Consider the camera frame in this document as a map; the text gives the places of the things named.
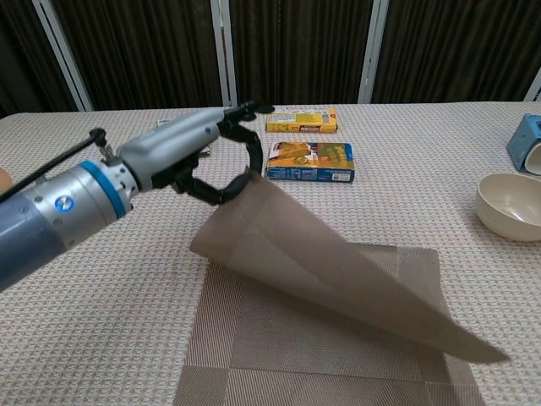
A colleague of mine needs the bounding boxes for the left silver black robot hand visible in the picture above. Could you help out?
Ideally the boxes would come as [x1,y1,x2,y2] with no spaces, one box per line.
[117,100,276,207]

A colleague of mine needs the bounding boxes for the brown woven placemat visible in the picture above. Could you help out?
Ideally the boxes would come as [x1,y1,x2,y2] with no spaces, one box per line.
[172,171,511,406]

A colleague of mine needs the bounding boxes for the beige bowl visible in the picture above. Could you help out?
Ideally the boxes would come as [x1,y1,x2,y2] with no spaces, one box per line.
[476,172,541,243]

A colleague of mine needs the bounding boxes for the white picture card box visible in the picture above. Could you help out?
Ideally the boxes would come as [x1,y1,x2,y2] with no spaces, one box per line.
[156,118,212,161]

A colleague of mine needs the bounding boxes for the black pleated curtain panel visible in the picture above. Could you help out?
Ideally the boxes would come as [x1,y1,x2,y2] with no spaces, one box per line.
[52,0,223,112]
[371,0,541,105]
[0,0,81,119]
[230,0,375,107]

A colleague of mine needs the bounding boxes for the yellow snack box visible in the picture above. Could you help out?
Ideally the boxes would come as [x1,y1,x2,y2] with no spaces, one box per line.
[265,107,339,134]

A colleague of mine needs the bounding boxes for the orange blue snack box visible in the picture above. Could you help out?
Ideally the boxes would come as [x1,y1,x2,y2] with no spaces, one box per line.
[265,141,355,184]

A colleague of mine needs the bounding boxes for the beige woven tablecloth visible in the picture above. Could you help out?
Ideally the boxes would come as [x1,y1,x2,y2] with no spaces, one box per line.
[0,100,541,406]

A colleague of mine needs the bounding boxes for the blue cardboard box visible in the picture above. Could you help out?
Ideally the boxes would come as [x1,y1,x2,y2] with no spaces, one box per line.
[505,112,541,170]

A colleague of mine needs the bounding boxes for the white cup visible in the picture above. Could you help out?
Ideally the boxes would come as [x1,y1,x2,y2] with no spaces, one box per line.
[523,142,541,174]

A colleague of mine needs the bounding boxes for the silver partition frame post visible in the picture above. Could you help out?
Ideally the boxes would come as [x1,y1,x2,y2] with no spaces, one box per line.
[357,0,390,105]
[210,0,238,107]
[32,0,94,112]
[522,69,541,102]

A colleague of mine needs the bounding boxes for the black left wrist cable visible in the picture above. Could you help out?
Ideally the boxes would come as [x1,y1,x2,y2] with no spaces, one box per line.
[0,128,113,200]

